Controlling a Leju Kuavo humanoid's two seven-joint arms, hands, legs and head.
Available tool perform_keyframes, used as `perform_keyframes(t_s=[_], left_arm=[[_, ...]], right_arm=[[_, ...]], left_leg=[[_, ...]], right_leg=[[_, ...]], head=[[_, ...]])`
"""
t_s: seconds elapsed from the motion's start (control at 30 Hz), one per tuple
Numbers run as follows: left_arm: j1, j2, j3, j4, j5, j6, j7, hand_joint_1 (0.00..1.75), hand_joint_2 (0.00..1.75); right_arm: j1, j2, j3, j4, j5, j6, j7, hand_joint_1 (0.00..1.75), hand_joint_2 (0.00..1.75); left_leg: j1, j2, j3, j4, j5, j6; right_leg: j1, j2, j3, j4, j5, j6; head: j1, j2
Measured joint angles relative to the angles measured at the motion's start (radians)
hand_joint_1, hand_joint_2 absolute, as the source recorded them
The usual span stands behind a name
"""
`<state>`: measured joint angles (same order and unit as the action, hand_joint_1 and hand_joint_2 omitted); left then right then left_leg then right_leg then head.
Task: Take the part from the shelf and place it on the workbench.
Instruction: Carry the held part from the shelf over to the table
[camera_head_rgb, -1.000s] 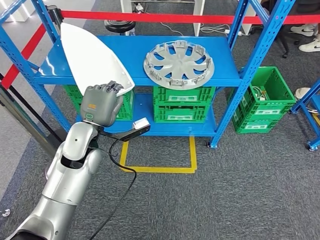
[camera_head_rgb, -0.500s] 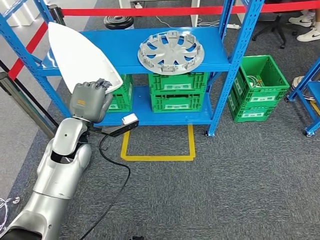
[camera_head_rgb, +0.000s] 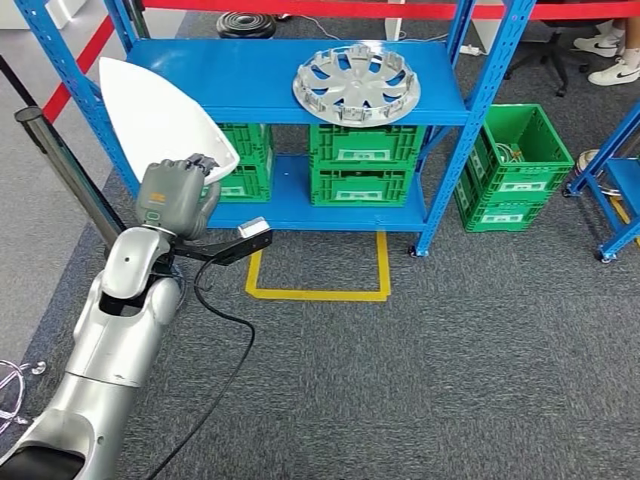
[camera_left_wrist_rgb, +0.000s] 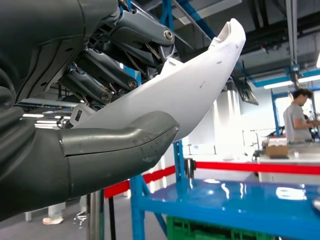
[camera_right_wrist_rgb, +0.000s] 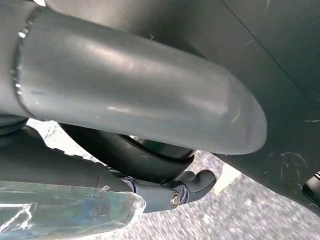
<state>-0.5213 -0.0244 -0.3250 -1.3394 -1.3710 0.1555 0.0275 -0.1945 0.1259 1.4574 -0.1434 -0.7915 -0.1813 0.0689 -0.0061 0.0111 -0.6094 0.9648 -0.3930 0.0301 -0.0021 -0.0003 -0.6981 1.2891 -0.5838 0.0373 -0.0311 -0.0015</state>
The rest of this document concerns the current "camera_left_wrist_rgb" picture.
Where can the chrome base stool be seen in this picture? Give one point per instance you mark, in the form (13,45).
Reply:
(81,220)

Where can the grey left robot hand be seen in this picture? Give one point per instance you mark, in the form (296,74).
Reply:
(37,39)

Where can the blue metal shelf rack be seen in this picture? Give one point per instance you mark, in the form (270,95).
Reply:
(225,205)

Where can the black hanging screen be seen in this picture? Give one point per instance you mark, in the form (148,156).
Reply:
(246,92)

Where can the red barrier belt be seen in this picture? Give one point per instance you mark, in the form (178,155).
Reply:
(250,167)
(160,174)

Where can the brown cardboard box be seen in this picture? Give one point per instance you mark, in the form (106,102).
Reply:
(276,151)

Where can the chrome stanchion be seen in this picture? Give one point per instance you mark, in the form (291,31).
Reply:
(93,218)

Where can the blue steel gantry frame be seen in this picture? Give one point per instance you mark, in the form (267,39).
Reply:
(275,112)

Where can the person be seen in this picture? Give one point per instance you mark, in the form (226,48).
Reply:
(56,210)
(296,122)

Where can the white desk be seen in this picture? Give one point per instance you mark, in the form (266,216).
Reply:
(287,172)

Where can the ceiling strip light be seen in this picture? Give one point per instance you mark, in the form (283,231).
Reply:
(282,85)

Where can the green plastic crate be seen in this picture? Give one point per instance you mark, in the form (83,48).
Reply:
(185,230)

